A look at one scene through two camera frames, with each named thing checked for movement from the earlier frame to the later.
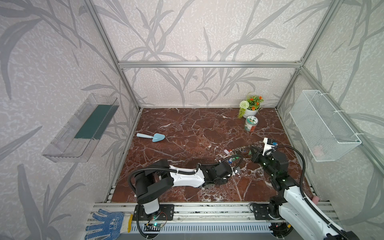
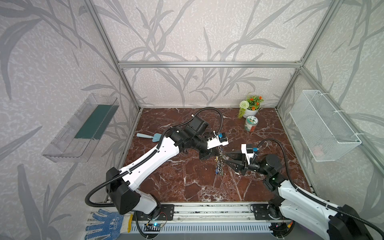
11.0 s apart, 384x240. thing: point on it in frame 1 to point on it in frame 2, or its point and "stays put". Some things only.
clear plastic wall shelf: (76, 142) stays put
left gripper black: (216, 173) to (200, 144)
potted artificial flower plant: (249, 107) stays put
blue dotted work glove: (114, 224) stays put
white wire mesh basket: (327, 136) stays put
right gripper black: (255, 153) to (243, 162)
